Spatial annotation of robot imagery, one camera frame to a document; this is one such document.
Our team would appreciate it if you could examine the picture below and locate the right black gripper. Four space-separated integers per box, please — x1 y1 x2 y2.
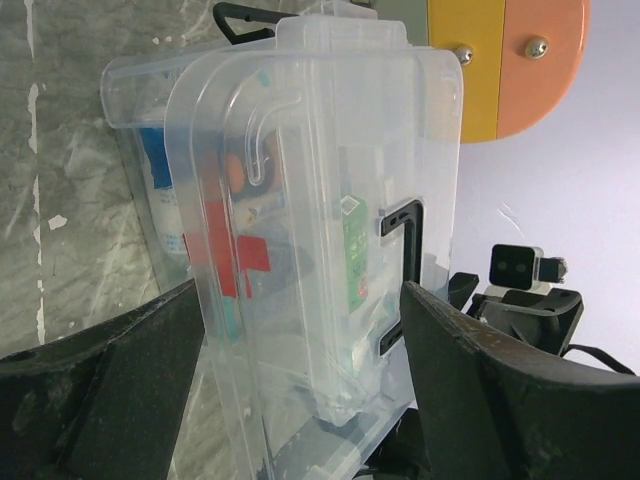
448 272 584 356

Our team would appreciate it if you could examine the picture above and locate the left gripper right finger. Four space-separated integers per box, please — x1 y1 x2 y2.
400 282 639 479

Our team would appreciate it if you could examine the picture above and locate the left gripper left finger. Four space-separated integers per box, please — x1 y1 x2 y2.
1 280 204 479

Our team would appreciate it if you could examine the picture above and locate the teal-header plastic sachet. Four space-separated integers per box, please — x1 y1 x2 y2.
218 296 239 345

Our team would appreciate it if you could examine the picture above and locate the green medicine box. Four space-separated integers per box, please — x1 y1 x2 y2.
341 195 369 313

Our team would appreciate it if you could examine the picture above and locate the small blue-label vial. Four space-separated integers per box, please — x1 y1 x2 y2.
138 110 187 258

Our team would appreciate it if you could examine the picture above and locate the clear plastic storage box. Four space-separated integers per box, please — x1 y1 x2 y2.
101 2 462 479

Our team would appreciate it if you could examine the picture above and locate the brown medicine bottle orange cap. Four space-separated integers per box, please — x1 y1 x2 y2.
223 131 282 200

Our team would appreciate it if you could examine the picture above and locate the clear plastic box lid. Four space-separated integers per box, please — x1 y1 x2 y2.
165 15 463 426

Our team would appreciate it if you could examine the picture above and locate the beige cylinder orange face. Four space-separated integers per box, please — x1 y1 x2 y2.
426 0 591 143

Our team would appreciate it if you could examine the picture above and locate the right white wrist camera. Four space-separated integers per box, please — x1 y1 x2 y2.
485 244 568 296

